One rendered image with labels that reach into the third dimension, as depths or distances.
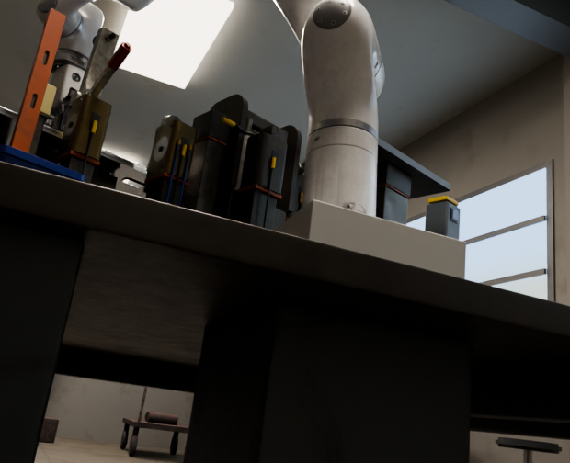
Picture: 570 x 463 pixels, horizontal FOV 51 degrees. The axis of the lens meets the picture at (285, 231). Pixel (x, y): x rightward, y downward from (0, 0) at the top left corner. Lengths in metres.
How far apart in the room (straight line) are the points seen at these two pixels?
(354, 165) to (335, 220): 0.17
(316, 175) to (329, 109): 0.12
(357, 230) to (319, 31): 0.37
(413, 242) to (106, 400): 7.94
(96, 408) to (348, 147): 7.86
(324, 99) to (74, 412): 7.82
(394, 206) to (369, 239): 0.64
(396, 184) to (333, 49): 0.54
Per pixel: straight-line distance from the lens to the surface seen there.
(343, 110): 1.00
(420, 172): 1.53
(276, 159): 1.25
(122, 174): 1.38
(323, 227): 0.80
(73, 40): 1.42
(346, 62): 1.02
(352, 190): 0.93
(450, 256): 0.91
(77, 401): 8.62
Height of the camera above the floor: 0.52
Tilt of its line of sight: 17 degrees up
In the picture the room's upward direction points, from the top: 7 degrees clockwise
